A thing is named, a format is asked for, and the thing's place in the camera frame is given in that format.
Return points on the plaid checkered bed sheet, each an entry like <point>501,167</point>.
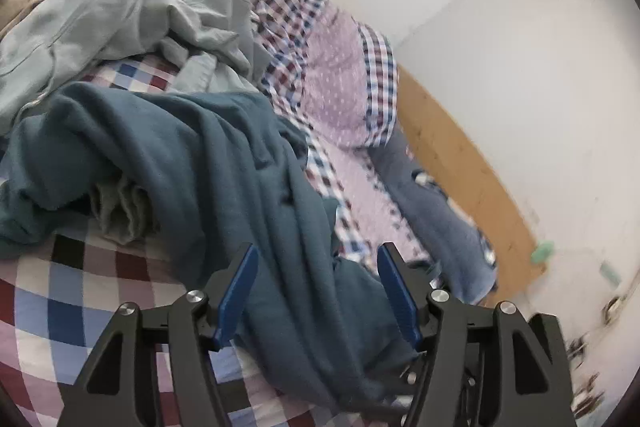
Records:
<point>56,300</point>

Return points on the purple polka dot pillow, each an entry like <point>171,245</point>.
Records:
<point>351,81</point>

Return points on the wooden headboard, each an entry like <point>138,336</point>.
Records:
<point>456,164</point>

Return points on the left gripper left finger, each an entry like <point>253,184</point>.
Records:
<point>118,386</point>

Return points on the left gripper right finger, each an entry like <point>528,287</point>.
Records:
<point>478,366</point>

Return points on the grey green sweatshirt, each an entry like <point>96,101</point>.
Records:
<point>110,31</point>

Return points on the teal blue shirt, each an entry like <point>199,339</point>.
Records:
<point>319,325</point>

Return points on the blue grey plush pillow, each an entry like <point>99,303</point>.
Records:
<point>466,261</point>

